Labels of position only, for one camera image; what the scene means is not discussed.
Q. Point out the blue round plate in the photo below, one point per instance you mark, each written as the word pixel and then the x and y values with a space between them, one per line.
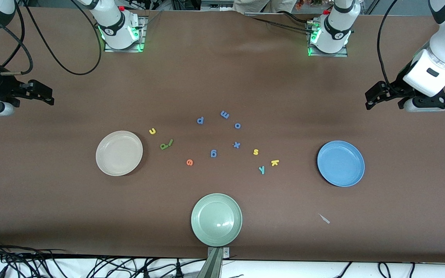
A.
pixel 340 163

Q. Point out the beige round plate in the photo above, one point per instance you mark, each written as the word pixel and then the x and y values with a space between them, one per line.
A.
pixel 119 153

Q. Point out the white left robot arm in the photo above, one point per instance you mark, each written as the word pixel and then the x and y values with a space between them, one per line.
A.
pixel 336 33

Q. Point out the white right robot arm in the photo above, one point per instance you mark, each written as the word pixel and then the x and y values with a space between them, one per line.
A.
pixel 116 27

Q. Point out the person in beige trousers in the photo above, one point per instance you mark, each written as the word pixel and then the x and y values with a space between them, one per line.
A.
pixel 265 4

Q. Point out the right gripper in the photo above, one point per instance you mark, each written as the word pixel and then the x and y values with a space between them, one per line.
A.
pixel 3 85

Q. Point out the yellow foam letter k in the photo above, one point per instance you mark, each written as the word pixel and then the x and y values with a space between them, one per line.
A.
pixel 274 162

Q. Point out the teal foam letter y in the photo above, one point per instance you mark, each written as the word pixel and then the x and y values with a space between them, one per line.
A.
pixel 262 170

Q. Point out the green round plate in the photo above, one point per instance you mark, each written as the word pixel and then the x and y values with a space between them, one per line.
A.
pixel 216 219

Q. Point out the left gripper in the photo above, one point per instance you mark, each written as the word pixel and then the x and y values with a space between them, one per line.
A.
pixel 395 88

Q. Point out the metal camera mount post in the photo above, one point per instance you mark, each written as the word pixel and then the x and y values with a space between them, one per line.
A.
pixel 215 256

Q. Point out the clear tape scrap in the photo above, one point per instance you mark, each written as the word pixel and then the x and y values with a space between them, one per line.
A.
pixel 324 218

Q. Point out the blue foam letter m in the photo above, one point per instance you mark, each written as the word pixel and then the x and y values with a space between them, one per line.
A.
pixel 225 114

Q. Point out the blue foam letter p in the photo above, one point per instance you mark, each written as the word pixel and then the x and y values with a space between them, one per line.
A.
pixel 198 121

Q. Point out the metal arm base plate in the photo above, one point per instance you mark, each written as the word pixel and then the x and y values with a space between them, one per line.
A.
pixel 143 34
pixel 342 55

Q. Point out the green foam letter p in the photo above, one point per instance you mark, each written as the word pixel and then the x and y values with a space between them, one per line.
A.
pixel 165 146

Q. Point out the blue foam letter g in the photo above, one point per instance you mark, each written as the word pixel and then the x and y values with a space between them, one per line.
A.
pixel 215 153

